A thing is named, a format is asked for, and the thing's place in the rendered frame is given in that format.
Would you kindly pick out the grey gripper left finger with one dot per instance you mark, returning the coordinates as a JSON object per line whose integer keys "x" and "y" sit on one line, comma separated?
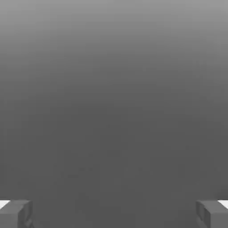
{"x": 12, "y": 213}

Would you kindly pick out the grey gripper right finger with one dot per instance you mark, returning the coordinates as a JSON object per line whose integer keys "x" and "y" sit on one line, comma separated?
{"x": 215, "y": 213}

